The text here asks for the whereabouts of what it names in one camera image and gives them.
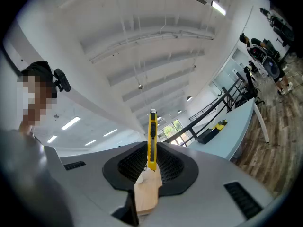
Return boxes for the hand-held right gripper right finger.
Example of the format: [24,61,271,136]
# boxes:
[138,141,276,227]

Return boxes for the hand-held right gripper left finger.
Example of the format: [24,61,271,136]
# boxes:
[44,140,149,227]

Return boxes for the black and yellow box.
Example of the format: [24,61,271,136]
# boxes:
[196,119,228,145]

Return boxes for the small yellow knife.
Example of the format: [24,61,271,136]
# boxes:
[147,108,159,172]

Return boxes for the person's white printed shirt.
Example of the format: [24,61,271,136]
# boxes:
[0,129,71,227]

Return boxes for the glass entrance doors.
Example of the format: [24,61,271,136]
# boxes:
[157,119,190,146]

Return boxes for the white table leg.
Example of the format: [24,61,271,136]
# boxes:
[253,104,270,143]

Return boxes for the black metal railing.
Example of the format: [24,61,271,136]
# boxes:
[163,77,251,146]

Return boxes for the person's head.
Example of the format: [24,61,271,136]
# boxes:
[17,61,59,137]

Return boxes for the black office chair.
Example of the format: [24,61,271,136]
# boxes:
[242,66,266,105]

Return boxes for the black armchair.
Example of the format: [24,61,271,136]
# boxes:
[259,7,295,48]

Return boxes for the long ceiling light tube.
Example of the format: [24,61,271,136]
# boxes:
[210,0,227,16]

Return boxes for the black head camera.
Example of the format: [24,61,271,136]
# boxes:
[53,68,71,93]

